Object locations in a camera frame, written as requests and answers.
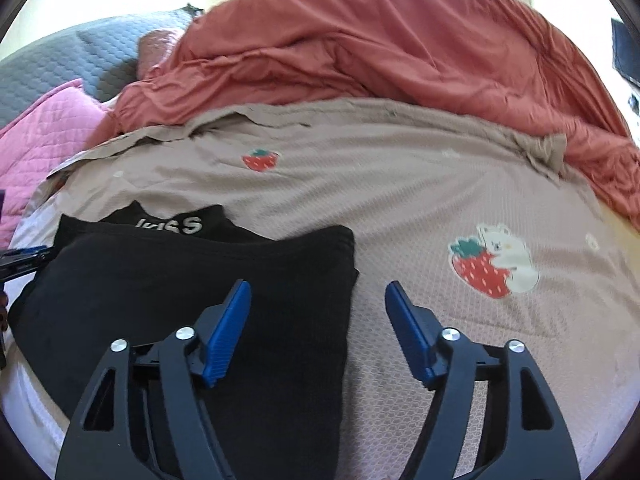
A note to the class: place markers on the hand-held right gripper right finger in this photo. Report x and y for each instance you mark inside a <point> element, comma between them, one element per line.
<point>410,335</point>

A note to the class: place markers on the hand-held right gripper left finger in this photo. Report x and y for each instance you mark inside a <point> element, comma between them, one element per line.
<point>225,335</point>

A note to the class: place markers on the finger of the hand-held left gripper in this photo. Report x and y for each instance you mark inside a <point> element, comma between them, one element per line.
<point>22,257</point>

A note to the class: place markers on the black sweater with orange cuffs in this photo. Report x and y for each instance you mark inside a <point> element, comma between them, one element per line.
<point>150,285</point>

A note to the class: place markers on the pink quilted blanket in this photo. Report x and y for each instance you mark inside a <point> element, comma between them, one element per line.
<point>45,125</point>

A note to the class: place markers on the beige strawberry print blanket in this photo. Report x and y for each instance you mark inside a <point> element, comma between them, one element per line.
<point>400,185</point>

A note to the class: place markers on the grey quilted pillow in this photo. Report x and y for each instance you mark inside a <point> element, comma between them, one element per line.
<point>75,55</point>

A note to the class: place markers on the coral red duvet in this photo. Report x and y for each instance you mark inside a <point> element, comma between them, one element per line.
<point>375,35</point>

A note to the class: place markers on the dark object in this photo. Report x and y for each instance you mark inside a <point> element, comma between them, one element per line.
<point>627,47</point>

